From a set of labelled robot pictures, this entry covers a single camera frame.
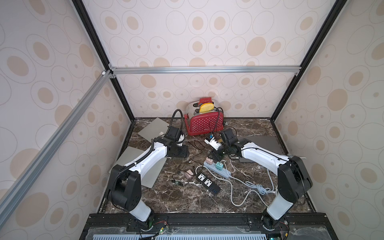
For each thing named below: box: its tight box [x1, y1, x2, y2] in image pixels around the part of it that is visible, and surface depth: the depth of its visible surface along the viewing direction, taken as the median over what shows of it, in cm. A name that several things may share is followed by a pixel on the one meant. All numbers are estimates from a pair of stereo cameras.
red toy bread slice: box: [199, 97, 213, 106], surface depth 104 cm
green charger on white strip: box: [215, 161, 224, 171], surface depth 88 cm
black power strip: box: [195, 172, 221, 195], surface depth 87 cm
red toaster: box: [184, 101, 224, 136], surface depth 103 cm
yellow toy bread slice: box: [199, 102, 215, 113], surface depth 102 cm
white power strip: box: [203, 161, 231, 178], surface depth 91 cm
